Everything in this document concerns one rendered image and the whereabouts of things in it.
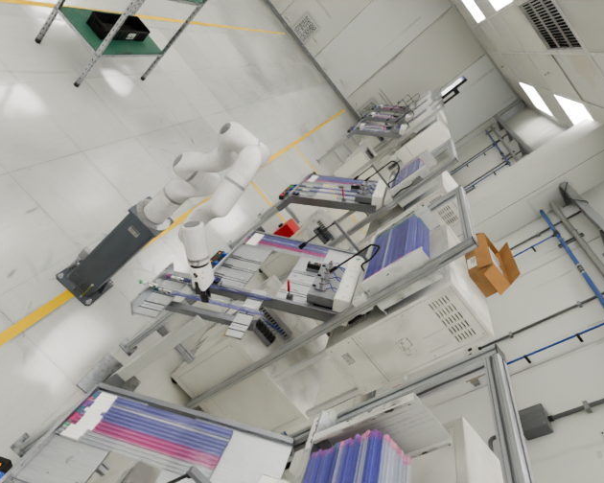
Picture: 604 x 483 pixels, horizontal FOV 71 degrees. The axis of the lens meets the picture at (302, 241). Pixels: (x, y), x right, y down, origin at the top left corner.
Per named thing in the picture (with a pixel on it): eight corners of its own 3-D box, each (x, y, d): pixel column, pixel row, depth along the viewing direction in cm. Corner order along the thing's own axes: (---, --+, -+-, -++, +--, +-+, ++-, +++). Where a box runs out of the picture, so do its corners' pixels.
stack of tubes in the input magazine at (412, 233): (362, 281, 194) (412, 251, 182) (376, 238, 239) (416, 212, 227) (380, 301, 196) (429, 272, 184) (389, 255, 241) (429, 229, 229)
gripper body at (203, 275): (201, 267, 158) (206, 292, 163) (213, 254, 167) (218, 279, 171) (183, 265, 159) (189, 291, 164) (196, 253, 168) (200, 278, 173)
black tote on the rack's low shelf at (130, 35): (100, 40, 331) (107, 29, 326) (84, 21, 328) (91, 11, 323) (144, 41, 381) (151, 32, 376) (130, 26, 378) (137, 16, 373)
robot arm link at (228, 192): (215, 170, 166) (171, 234, 166) (231, 178, 154) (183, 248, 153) (231, 182, 172) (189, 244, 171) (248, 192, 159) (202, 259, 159)
